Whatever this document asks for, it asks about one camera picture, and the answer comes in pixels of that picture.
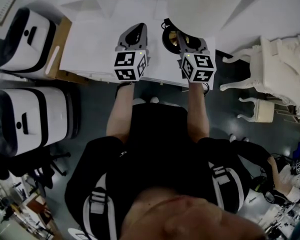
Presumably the ornate white carved table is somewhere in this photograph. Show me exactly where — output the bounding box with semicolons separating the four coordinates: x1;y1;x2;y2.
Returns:
219;30;300;125

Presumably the white black-trimmed machine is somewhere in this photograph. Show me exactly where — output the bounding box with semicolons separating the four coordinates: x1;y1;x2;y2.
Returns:
0;7;58;80
0;85;80;158

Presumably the white chest harness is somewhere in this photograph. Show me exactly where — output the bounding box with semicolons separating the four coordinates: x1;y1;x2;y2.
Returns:
81;161;246;240

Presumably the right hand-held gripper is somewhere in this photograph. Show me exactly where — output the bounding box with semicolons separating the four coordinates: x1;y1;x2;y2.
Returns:
176;31;217;84

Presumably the ornate white carved stool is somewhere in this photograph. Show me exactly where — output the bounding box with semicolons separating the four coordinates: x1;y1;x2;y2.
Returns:
236;97;276;124

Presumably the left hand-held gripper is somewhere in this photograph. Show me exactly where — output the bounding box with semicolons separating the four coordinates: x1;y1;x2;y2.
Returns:
113;22;151;83

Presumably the person's black clothing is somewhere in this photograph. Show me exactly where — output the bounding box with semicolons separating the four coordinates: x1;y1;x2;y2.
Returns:
64;102;251;240

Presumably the person's left forearm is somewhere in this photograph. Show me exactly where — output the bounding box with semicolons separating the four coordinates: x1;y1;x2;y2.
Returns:
105;82;136;144

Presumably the white rounded bar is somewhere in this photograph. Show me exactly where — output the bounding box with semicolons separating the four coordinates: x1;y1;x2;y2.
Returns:
45;45;61;77

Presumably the cluttered workbench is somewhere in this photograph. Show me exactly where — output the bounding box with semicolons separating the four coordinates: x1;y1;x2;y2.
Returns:
0;168;56;240

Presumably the black left wrist strap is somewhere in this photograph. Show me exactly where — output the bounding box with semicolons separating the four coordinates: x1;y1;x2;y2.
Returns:
115;81;136;98

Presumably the person's right forearm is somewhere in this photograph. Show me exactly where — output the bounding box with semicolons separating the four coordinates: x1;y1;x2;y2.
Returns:
186;82;211;144

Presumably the brown cardboard box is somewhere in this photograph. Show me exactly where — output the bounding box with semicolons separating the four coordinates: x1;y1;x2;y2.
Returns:
45;16;91;85

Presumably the black office chair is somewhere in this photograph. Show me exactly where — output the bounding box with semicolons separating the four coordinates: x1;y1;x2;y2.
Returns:
3;143;72;190

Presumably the white desk with drawers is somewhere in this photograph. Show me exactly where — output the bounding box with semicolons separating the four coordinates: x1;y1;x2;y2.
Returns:
58;0;217;89

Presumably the person's face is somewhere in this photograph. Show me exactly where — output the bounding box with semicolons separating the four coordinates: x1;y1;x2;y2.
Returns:
119;187;269;240

